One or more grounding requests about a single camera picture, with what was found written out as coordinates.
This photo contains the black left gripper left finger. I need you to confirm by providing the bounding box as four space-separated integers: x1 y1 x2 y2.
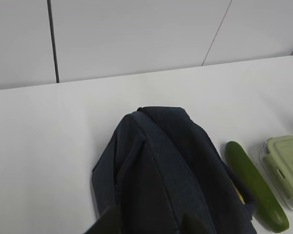
85 206 120 234

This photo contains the dark blue lunch bag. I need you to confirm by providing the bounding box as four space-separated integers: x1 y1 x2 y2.
92 107 256 234

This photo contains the yellow pear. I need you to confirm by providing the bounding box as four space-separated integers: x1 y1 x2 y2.
235 189 245 204

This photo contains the green lidded glass container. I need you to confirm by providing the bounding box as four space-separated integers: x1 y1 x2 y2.
260 135 293 210

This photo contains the green cucumber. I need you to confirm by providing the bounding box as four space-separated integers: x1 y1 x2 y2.
225 141 290 233

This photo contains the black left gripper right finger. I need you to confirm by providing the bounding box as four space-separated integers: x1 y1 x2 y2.
181 213 208 234

